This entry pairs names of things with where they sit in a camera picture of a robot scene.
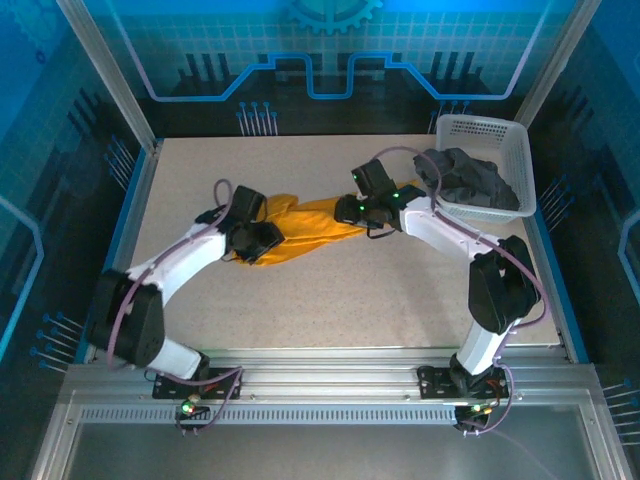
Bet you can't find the white plastic basket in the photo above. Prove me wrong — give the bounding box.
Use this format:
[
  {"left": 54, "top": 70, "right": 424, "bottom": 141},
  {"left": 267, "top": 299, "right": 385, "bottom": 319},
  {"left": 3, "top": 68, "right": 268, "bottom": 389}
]
[{"left": 434, "top": 113, "right": 539, "bottom": 225}]

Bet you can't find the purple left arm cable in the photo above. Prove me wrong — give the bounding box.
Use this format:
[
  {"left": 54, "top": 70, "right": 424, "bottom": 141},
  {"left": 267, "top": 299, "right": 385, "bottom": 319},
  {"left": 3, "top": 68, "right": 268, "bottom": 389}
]
[{"left": 107, "top": 178, "right": 246, "bottom": 435}]

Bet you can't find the slotted metal cable duct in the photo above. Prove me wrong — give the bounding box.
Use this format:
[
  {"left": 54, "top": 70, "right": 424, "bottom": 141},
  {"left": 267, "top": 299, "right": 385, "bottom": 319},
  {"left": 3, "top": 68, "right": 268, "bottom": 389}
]
[{"left": 78, "top": 403, "right": 464, "bottom": 427}]

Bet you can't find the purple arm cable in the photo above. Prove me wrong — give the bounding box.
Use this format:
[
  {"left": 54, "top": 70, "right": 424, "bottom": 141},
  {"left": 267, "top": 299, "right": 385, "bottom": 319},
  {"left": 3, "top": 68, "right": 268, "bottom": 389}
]
[
  {"left": 372, "top": 144, "right": 552, "bottom": 437},
  {"left": 107, "top": 178, "right": 246, "bottom": 435}
]

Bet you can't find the yellow t-shirt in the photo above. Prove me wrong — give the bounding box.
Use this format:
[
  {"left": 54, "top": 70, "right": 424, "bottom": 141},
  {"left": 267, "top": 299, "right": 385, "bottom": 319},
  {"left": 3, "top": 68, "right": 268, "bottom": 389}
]
[{"left": 230, "top": 175, "right": 426, "bottom": 270}]

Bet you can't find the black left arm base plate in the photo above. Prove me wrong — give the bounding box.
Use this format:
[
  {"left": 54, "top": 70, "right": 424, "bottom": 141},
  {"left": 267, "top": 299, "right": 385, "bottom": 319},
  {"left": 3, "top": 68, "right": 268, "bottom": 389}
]
[{"left": 152, "top": 366, "right": 245, "bottom": 401}]

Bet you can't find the aluminium frame post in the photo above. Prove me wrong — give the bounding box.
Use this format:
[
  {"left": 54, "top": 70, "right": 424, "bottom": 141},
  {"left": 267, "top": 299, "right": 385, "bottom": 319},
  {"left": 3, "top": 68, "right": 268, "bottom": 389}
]
[
  {"left": 513, "top": 0, "right": 604, "bottom": 129},
  {"left": 55, "top": 0, "right": 162, "bottom": 152}
]

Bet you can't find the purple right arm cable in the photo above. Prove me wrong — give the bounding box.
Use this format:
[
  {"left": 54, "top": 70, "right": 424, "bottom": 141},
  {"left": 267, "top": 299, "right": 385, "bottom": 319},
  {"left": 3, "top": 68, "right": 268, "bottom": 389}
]
[{"left": 372, "top": 144, "right": 552, "bottom": 437}]

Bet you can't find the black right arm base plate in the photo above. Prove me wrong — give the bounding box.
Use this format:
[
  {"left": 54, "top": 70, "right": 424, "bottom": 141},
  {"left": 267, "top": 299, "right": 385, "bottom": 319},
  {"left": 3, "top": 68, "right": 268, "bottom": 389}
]
[{"left": 416, "top": 363, "right": 512, "bottom": 402}]

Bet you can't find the dark grey t-shirt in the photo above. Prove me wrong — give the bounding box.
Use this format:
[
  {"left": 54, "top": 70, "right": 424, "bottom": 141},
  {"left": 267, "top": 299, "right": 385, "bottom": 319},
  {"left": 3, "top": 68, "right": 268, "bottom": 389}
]
[{"left": 412, "top": 147, "right": 522, "bottom": 211}]

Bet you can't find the aluminium frame rail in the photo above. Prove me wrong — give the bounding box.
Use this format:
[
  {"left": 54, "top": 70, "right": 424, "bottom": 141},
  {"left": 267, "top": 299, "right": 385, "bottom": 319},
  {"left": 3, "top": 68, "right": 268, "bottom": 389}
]
[{"left": 62, "top": 348, "right": 604, "bottom": 401}]

